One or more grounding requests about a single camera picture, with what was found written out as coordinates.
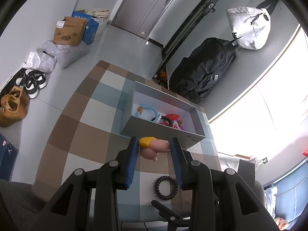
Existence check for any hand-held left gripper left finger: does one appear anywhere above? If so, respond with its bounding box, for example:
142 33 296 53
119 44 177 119
31 137 140 231

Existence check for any grey storage box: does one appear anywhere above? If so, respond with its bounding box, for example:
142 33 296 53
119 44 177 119
120 81 206 150

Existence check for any checked tablecloth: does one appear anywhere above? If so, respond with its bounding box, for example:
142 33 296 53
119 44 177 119
31 60 222 222

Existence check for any grey plastic mailing bag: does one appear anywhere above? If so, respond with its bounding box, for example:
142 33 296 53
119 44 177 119
42 40 90 68

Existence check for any grey door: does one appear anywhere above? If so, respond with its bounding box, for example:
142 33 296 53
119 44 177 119
111 0 190 40

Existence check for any crumpled silver plastic bag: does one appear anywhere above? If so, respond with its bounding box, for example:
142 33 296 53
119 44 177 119
23 50 57 74

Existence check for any brown shoe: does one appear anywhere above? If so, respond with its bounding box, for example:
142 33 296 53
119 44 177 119
8 85 30 107
0 94 27 128

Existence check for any red and white small trinket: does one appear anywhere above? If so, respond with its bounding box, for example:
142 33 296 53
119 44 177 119
159 121 180 130

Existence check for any light blue ring bracelet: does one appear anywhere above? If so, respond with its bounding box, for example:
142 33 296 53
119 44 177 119
137 105 160 121

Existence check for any white plastic bag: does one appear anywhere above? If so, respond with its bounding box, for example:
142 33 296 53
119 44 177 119
93 16 109 41

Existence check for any dark blue shoe box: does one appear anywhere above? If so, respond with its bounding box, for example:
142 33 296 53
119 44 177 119
0 132 19 181

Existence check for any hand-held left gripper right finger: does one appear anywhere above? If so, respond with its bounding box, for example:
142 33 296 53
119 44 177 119
170 137 275 231

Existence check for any brown cardboard box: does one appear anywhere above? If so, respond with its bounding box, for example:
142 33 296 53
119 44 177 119
53 16 88 47

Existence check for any person's grey trouser leg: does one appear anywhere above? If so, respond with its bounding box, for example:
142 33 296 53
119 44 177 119
0 179 51 231

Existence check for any blue cardboard box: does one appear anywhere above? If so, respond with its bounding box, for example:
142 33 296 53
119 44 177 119
72 10 100 46

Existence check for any cream cloth bag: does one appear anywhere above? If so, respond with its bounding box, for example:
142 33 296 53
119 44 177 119
87 8 110 18

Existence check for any black and white sneaker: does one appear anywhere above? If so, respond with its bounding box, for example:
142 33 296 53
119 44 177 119
16 77 40 99
23 69 47 89

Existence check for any pink and yellow figure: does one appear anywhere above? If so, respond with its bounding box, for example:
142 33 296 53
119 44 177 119
139 137 172 161

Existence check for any orange and black item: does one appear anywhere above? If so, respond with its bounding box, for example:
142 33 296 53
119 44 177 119
155 69 168 87

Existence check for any black spiral hair tie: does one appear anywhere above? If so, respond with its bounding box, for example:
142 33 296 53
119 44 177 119
154 176 178 201
160 116 174 127

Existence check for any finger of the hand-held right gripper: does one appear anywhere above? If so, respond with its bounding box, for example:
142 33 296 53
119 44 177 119
151 200 190 228

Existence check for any white drawstring bag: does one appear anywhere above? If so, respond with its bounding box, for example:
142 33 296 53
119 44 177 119
226 7 272 50

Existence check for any black backpack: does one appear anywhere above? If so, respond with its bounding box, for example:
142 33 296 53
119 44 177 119
168 37 237 104

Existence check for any black door frame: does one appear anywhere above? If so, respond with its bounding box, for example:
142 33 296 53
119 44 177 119
161 0 231 53

